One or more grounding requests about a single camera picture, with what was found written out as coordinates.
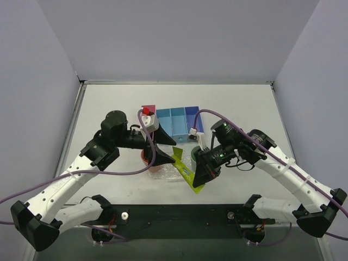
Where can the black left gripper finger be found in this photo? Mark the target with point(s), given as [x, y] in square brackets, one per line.
[161, 157]
[161, 137]

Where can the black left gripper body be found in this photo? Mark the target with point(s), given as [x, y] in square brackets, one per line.
[148, 143]

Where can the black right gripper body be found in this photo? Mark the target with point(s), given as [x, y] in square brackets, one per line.
[206, 162]

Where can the orange plastic cup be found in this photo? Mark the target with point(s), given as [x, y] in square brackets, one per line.
[152, 169]

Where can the large green toothpaste tube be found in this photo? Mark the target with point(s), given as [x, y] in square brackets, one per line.
[187, 174]

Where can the green plastic cup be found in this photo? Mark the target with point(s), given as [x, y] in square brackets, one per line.
[193, 158]

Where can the small green toothpaste tube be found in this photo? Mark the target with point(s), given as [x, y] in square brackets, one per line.
[177, 153]

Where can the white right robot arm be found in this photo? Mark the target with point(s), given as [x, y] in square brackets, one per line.
[316, 206]

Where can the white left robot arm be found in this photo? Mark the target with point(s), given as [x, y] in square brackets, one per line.
[42, 218]

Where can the clear textured tray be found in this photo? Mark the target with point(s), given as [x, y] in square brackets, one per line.
[168, 171]

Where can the light blue drawer bin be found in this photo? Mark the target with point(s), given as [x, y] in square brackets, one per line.
[179, 124]

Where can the teal drawer bin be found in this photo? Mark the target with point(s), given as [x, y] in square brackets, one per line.
[164, 117]

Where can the pink drawer bin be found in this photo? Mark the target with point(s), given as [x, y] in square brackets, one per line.
[150, 107]

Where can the dark blue drawer bin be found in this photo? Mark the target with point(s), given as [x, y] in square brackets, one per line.
[190, 115]

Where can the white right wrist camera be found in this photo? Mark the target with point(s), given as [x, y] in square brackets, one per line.
[195, 135]

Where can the aluminium table frame rail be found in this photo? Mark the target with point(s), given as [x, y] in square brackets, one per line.
[248, 106]

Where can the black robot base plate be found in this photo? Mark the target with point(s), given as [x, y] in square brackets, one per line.
[179, 221]

